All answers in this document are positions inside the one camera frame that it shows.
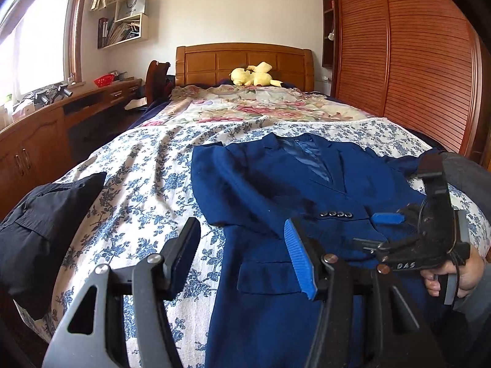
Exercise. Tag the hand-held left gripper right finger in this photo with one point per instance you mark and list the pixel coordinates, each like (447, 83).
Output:
(301, 262)

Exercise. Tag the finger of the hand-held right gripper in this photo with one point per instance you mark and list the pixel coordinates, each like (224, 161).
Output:
(387, 218)
(370, 245)

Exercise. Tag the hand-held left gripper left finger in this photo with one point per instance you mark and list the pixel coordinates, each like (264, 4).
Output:
(184, 264)

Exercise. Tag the navy blue suit jacket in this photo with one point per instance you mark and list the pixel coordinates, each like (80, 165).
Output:
(268, 199)

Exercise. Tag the person's right forearm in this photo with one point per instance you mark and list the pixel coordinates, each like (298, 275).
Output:
(477, 314)

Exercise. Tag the person's right hand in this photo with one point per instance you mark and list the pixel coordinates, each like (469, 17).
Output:
(471, 276)

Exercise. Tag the blue floral bed sheet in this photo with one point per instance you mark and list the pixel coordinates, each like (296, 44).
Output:
(145, 184)

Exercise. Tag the black garment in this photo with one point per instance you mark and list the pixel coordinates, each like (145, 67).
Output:
(38, 230)

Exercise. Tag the wooden slatted wardrobe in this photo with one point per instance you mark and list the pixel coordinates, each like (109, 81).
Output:
(414, 65)

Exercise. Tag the pink floral quilt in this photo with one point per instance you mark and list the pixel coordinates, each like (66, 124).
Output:
(238, 107)

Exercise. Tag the white paper sheet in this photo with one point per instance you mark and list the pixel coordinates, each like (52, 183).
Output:
(136, 104)

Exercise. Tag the wooden chair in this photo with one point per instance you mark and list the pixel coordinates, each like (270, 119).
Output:
(157, 80)

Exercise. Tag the yellow plush toy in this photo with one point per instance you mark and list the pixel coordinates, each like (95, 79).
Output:
(255, 74)

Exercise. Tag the wooden desk with cabinets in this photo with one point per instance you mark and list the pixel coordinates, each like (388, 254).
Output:
(34, 142)

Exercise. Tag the red basket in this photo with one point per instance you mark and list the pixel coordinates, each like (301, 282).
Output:
(104, 81)

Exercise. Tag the wooden open side shelf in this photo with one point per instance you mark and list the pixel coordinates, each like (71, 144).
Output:
(328, 27)

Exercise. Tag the wooden headboard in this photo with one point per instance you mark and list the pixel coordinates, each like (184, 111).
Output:
(214, 65)

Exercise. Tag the cluster of small desk items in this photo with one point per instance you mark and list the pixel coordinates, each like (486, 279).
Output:
(42, 97)

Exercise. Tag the row of folders and books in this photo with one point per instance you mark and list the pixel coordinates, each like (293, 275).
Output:
(117, 32)

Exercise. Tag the white shopping bag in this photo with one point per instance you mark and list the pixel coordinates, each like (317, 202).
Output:
(132, 7)

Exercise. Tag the cream wall shelf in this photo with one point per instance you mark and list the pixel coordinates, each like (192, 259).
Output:
(145, 27)

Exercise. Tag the window with wooden frame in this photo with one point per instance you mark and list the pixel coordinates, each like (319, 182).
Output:
(38, 38)

